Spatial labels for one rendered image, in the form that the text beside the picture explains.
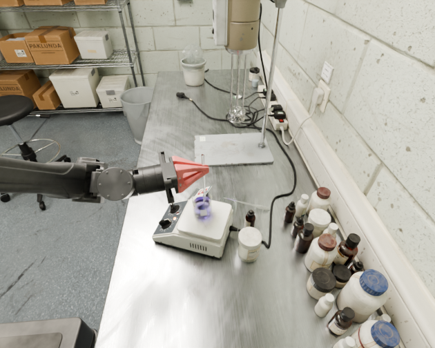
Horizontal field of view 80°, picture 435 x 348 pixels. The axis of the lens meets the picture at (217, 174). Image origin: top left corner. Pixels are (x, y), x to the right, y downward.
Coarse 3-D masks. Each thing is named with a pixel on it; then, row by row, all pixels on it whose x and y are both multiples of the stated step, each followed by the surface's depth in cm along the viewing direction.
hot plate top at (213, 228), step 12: (192, 204) 71; (216, 204) 71; (228, 204) 71; (192, 216) 68; (216, 216) 68; (228, 216) 68; (180, 228) 66; (192, 228) 66; (204, 228) 66; (216, 228) 66; (216, 240) 64
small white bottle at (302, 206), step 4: (304, 196) 75; (308, 196) 75; (300, 200) 76; (304, 200) 74; (300, 204) 76; (304, 204) 76; (296, 208) 78; (300, 208) 76; (304, 208) 76; (296, 212) 78; (300, 212) 77; (304, 212) 78; (296, 216) 79; (300, 216) 78
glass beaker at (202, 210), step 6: (192, 192) 65; (198, 192) 67; (210, 192) 65; (192, 198) 63; (210, 198) 67; (198, 204) 63; (204, 204) 63; (210, 204) 64; (198, 210) 64; (204, 210) 64; (210, 210) 66; (198, 216) 66; (204, 216) 66; (210, 216) 67
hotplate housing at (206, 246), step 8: (184, 200) 76; (184, 208) 73; (232, 216) 73; (176, 224) 69; (176, 232) 67; (224, 232) 67; (160, 240) 70; (168, 240) 69; (176, 240) 68; (184, 240) 67; (192, 240) 66; (200, 240) 66; (208, 240) 65; (224, 240) 67; (184, 248) 69; (192, 248) 68; (200, 248) 67; (208, 248) 66; (216, 248) 65; (216, 256) 68
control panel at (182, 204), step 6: (174, 204) 78; (180, 204) 76; (168, 210) 77; (180, 210) 73; (168, 216) 74; (174, 216) 73; (174, 222) 70; (156, 228) 73; (168, 228) 69; (174, 228) 68; (156, 234) 70
